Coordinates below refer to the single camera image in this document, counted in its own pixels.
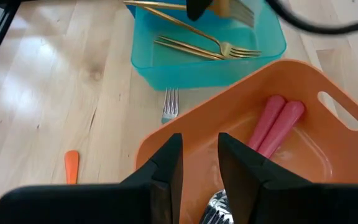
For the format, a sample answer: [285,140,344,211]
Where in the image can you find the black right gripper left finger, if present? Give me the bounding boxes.
[0,133,183,224]

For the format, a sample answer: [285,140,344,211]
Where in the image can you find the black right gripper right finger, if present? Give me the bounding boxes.
[218,132,358,224]

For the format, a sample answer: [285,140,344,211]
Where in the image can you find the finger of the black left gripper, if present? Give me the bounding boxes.
[185,0,214,22]

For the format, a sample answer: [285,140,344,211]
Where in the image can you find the silver fork pink handle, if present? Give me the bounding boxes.
[199,100,306,224]
[247,95,287,152]

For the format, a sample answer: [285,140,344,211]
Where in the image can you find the teal translucent plastic bin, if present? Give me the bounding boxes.
[131,0,288,91]

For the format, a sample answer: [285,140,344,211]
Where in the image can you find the orange plastic bin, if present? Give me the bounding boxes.
[134,58,358,224]

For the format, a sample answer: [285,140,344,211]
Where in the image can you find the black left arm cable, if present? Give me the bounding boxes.
[265,0,358,35]

